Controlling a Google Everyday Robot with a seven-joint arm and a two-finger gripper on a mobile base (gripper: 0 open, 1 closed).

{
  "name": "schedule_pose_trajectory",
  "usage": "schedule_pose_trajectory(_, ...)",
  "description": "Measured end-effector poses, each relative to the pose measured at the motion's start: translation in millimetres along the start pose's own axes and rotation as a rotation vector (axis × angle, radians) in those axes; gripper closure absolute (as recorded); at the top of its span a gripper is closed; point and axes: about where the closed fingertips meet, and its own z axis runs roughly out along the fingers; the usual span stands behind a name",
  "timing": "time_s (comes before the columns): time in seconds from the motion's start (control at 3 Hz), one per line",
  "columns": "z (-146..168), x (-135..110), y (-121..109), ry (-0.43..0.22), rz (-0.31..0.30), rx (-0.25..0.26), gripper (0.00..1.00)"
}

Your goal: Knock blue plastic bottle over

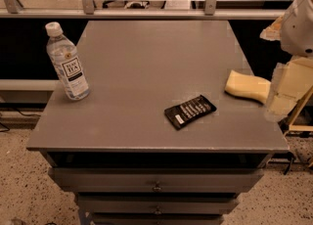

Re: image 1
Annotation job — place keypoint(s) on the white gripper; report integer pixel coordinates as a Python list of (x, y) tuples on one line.
[(298, 28)]

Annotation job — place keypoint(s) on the clear plastic tea bottle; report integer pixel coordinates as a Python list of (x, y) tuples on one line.
[(64, 57)]

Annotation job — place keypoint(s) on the yellow sponge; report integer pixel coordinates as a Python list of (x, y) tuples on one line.
[(248, 86)]

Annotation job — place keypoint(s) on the black snack packet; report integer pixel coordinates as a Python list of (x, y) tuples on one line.
[(189, 111)]

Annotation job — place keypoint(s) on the grey drawer cabinet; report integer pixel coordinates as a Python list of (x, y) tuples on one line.
[(136, 70)]

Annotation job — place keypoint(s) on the top drawer with knob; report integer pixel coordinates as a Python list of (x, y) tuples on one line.
[(87, 180)]

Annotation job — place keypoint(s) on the drawer with knob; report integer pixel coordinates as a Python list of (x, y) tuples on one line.
[(87, 180), (157, 205)]

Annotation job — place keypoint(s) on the middle drawer with knob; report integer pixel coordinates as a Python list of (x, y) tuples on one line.
[(157, 205)]

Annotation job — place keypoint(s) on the wooden stand frame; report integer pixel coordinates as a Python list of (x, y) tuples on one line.
[(291, 127)]

